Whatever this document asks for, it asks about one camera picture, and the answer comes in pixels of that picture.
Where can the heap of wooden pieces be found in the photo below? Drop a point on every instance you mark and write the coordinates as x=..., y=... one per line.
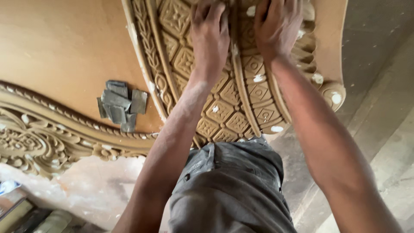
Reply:
x=29, y=220

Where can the pile of grey sandpaper pieces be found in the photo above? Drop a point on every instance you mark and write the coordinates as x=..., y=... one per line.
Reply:
x=119, y=103

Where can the person's grey clothing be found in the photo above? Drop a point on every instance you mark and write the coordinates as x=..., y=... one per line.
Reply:
x=229, y=191

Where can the person's left fingers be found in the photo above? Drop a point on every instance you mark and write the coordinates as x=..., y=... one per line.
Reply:
x=208, y=12

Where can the carved brown wooden headboard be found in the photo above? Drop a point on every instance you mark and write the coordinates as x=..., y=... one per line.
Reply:
x=74, y=48

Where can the person's right fingers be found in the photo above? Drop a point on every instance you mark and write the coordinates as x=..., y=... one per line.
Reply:
x=278, y=8

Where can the person's left hand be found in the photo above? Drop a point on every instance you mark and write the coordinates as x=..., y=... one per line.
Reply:
x=209, y=42

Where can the blue and white bag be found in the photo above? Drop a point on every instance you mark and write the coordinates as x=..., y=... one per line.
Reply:
x=8, y=187

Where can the person's right hand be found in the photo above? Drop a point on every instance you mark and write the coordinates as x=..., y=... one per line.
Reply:
x=278, y=30

